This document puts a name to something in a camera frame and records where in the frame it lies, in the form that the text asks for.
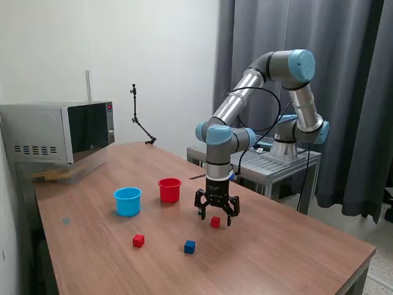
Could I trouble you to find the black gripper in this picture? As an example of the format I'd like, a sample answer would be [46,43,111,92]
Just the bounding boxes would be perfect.
[194,177,241,227]

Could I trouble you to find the red plastic cup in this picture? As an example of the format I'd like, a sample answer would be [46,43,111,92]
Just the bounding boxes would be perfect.
[157,178,182,203]

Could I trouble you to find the aluminium profile robot stand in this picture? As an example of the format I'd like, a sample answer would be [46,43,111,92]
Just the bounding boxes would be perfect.
[186,144,322,216]

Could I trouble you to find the blue teach pendant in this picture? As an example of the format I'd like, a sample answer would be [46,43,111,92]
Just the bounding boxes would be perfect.
[254,136,274,148]

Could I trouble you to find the blue plastic cup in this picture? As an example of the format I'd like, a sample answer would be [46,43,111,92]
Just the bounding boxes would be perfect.
[113,186,143,218]

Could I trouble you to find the wooden block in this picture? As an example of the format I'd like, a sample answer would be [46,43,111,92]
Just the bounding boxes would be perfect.
[32,171,67,182]

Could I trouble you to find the grey curtain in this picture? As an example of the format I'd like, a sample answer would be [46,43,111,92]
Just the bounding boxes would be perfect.
[213,0,393,224]

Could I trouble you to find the white pole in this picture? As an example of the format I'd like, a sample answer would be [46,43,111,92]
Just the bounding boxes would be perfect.
[85,69,93,103]

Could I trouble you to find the silver microwave oven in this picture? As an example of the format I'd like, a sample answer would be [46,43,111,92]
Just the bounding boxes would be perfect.
[0,100,116,165]

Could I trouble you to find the black stand power cable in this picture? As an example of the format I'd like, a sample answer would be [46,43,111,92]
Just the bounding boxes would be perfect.
[296,144,311,213]

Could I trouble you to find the black robot wrist cable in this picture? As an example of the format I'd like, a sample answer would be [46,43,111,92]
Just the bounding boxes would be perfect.
[225,87,282,176]

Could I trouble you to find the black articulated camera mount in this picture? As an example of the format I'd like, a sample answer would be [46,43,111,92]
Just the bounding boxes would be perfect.
[128,82,157,146]

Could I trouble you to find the white floor cable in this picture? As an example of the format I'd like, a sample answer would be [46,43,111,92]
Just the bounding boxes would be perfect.
[368,273,393,286]

